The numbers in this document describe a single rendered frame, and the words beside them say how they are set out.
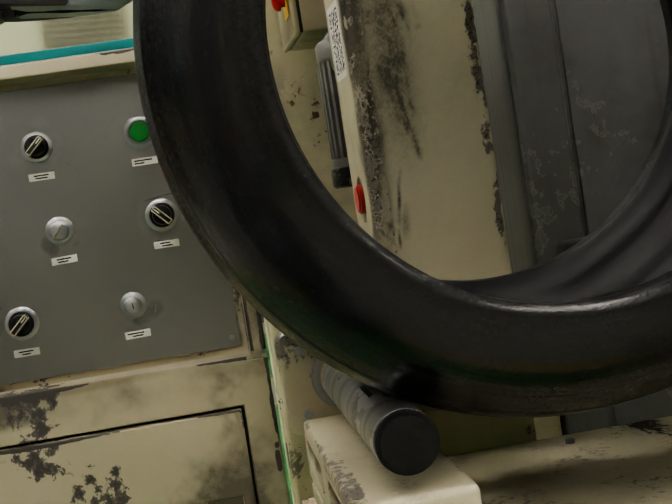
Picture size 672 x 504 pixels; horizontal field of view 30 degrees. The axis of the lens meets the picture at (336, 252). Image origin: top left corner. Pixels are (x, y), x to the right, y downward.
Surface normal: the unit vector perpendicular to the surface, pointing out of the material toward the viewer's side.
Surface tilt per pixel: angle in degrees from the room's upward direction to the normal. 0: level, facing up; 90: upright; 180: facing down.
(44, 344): 90
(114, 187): 90
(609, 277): 81
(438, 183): 90
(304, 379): 90
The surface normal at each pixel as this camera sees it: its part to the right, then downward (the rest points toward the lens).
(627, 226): -0.01, -0.09
